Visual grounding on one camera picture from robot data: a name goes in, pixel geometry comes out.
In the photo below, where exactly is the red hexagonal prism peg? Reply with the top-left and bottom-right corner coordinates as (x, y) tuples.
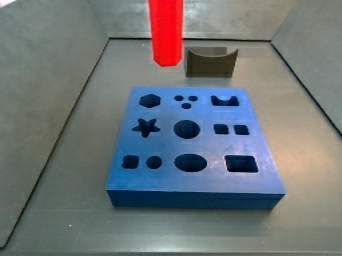
(149, 0), (183, 67)

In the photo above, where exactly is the blue shape-sorting block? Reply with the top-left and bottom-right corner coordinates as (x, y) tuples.
(107, 87), (286, 210)

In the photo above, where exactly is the dark grey curved block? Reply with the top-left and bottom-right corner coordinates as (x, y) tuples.
(186, 47), (239, 78)

